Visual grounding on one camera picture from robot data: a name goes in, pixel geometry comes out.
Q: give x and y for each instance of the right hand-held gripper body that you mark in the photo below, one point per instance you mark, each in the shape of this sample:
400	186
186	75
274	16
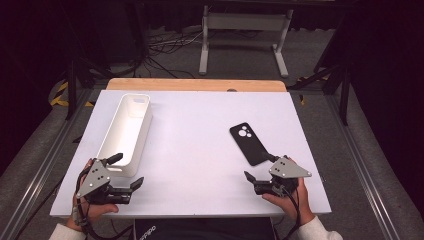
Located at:
286	170

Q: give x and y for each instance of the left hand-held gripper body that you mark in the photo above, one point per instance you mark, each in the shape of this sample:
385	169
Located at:
95	178

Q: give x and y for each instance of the black phone case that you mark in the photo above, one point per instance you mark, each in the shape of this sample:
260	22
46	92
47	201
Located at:
251	146

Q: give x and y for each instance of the white plastic bin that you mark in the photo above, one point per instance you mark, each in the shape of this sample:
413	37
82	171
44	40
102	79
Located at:
128	130

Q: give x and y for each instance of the person's left hand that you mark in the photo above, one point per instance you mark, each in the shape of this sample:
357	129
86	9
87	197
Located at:
95	210

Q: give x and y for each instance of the person's right hand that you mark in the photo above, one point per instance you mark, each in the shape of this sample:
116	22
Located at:
296	205

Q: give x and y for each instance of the person's dark clothing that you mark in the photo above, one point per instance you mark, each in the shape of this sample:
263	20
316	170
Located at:
206	230

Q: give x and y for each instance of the black tripod stand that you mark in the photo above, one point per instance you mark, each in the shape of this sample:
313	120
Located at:
71	90
343	93

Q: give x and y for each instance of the yellow black floor tape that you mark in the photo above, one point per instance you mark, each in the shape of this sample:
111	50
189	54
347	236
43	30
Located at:
61	96

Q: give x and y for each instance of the wooden table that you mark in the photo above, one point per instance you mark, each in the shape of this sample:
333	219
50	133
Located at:
186	85

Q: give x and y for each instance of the aluminium floor rail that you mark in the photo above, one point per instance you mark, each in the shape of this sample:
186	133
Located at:
363	166
43	166

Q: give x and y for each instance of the white metal desk frame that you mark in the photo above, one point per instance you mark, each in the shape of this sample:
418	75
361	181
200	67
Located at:
246	21

